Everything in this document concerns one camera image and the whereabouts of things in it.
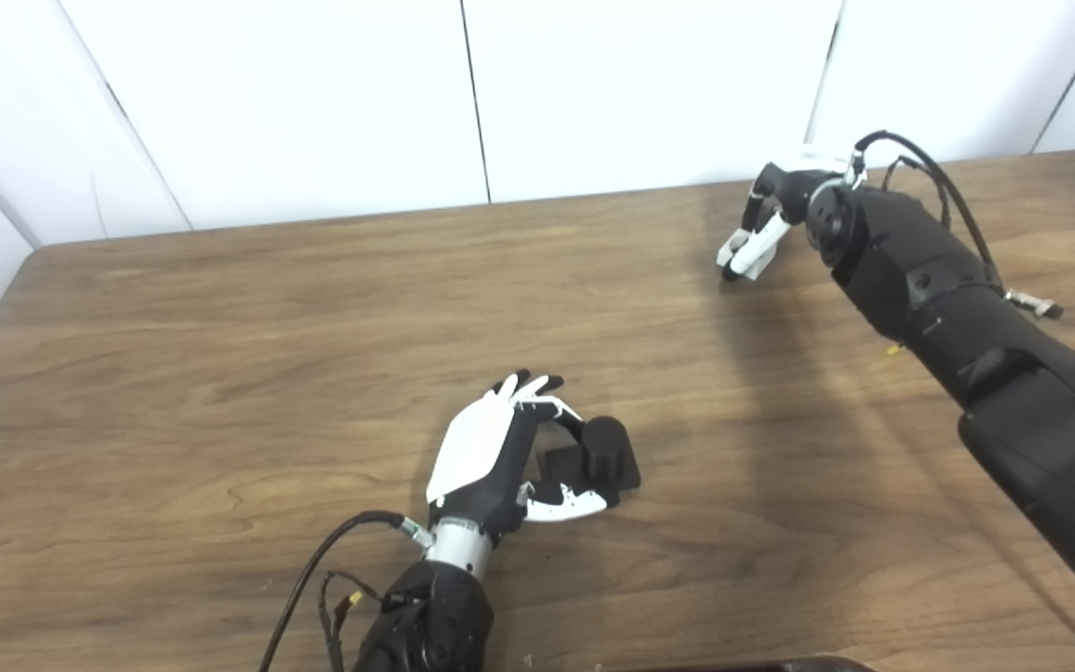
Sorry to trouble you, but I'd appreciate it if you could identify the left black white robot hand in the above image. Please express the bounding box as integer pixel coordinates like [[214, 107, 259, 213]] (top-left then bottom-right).
[[426, 370, 609, 547]]

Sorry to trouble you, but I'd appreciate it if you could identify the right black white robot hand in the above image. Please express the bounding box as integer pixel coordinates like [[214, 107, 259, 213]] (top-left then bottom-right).
[[717, 149, 865, 283]]

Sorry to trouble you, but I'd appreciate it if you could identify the black peg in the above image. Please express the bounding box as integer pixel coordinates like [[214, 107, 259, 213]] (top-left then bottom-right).
[[537, 416, 642, 505]]

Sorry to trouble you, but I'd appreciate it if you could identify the black robot torso edge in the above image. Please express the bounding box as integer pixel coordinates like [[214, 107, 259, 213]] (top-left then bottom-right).
[[593, 656, 874, 672]]

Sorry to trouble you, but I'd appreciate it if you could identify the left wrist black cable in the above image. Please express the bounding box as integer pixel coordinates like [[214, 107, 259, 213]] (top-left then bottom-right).
[[258, 511, 434, 672]]

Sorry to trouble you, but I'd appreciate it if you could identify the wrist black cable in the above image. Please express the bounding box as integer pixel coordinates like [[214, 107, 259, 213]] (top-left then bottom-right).
[[850, 130, 1064, 320], [258, 511, 434, 672]]

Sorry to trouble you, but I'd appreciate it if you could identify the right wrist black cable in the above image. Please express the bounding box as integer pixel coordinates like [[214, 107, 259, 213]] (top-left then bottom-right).
[[850, 130, 1064, 320]]

